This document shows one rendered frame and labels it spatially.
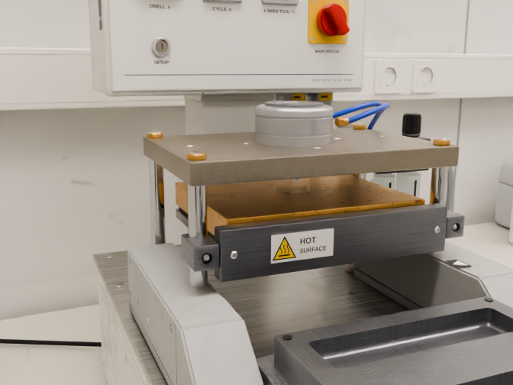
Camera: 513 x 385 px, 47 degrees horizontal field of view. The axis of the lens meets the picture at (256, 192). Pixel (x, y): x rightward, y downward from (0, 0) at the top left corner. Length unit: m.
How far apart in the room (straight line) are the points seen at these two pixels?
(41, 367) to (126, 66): 0.48
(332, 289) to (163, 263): 0.22
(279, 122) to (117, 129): 0.58
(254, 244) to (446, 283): 0.21
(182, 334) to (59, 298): 0.73
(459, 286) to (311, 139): 0.20
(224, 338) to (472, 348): 0.17
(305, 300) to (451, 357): 0.27
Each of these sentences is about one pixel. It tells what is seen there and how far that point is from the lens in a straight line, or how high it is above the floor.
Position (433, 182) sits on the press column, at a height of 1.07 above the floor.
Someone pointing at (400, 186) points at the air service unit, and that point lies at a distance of 0.85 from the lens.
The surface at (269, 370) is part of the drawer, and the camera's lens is 0.45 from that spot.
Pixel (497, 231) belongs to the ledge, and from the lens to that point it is 1.54.
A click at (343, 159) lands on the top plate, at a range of 0.53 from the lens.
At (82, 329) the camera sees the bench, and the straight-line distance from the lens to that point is 1.06.
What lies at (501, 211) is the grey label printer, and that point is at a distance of 1.57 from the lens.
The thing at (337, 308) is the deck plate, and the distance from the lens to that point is 0.66.
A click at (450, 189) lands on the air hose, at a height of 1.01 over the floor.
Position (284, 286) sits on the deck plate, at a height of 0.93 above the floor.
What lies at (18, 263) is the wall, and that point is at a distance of 1.13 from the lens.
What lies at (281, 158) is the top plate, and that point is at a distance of 0.50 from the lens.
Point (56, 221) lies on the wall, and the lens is 1.12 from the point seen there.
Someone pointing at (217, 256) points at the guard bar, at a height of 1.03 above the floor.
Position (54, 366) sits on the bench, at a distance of 0.96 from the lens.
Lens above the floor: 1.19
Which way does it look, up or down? 12 degrees down
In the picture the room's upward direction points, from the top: straight up
